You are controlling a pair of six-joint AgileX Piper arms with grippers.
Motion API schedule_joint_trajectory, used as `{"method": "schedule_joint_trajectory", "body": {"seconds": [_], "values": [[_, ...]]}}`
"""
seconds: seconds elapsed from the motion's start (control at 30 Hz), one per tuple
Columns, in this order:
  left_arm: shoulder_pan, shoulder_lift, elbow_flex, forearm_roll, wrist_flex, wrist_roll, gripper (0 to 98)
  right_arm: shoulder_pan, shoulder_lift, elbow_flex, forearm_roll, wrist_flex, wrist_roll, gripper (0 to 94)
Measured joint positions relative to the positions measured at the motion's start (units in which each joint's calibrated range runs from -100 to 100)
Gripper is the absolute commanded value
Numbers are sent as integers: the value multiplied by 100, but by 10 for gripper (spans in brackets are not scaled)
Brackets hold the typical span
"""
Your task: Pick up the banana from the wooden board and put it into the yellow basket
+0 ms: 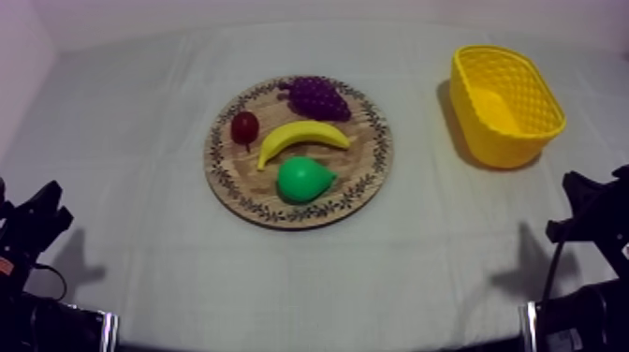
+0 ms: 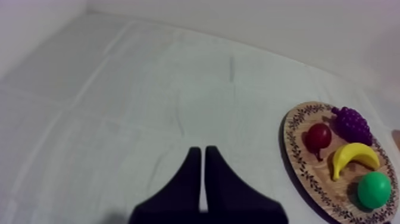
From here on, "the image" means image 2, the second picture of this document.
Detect round wooden board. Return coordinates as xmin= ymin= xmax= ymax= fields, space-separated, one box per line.
xmin=283 ymin=101 xmax=400 ymax=224

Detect green toy pear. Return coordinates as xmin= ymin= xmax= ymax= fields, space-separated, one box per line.
xmin=357 ymin=170 xmax=392 ymax=210

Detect small red fruit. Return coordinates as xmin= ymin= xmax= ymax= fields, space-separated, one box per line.
xmin=304 ymin=122 xmax=333 ymax=162

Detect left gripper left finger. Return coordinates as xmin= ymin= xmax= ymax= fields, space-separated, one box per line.
xmin=128 ymin=147 xmax=202 ymax=224

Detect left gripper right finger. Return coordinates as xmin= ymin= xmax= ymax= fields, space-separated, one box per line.
xmin=203 ymin=145 xmax=289 ymax=224

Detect purple toy grapes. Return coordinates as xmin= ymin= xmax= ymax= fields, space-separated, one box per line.
xmin=331 ymin=106 xmax=374 ymax=147

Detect yellow toy banana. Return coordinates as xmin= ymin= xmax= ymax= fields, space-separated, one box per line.
xmin=332 ymin=142 xmax=381 ymax=182

